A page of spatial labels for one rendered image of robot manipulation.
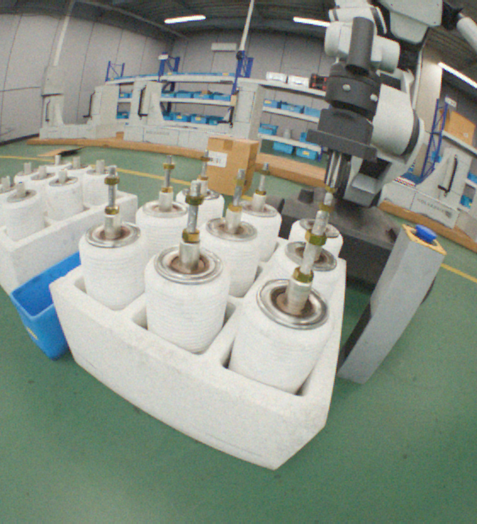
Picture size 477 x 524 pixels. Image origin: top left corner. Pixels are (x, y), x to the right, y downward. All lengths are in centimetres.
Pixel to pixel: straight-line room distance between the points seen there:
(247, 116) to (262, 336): 231
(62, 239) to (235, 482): 55
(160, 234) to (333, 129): 31
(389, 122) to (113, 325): 69
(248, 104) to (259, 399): 237
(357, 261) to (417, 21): 81
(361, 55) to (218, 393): 45
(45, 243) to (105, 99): 313
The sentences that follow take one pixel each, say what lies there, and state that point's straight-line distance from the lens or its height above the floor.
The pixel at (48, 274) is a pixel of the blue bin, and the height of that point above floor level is 11.
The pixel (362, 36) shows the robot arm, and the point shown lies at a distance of 42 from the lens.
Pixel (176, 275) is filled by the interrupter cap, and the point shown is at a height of 25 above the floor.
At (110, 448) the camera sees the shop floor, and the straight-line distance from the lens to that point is 43.
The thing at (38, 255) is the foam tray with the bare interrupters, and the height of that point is 14.
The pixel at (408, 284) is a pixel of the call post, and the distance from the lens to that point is 44.
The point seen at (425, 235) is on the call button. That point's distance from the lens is 43.
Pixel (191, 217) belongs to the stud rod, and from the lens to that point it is 26.
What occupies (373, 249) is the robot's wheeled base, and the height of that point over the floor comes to 16.
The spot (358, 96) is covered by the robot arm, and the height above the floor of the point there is 49.
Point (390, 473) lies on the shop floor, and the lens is 53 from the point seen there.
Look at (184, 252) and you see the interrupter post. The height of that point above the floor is 27.
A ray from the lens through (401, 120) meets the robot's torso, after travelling 70.
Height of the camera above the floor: 40
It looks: 30 degrees down
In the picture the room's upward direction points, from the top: 11 degrees clockwise
